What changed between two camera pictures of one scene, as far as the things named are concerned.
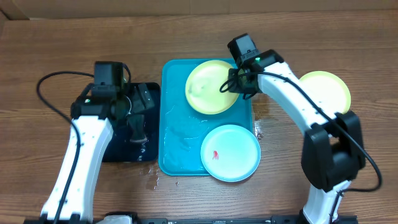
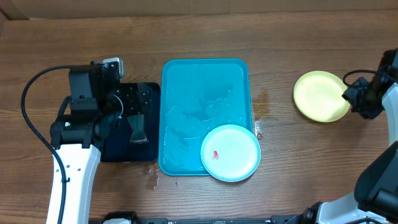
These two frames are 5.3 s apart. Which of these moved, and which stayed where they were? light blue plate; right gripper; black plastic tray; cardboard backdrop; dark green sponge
Moved: right gripper
Stayed: dark green sponge; light blue plate; black plastic tray; cardboard backdrop
